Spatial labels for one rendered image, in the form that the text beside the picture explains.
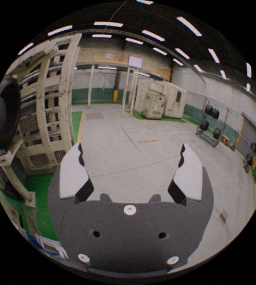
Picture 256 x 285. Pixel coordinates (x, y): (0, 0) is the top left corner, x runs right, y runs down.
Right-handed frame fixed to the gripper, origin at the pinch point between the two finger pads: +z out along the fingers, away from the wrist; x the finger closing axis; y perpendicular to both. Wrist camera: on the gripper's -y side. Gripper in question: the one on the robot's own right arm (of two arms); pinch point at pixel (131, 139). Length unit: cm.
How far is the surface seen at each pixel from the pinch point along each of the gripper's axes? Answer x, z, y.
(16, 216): -146, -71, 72
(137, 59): 20, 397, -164
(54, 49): -73, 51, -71
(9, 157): -90, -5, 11
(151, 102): 83, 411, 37
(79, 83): -495, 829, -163
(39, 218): -112, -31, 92
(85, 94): -448, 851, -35
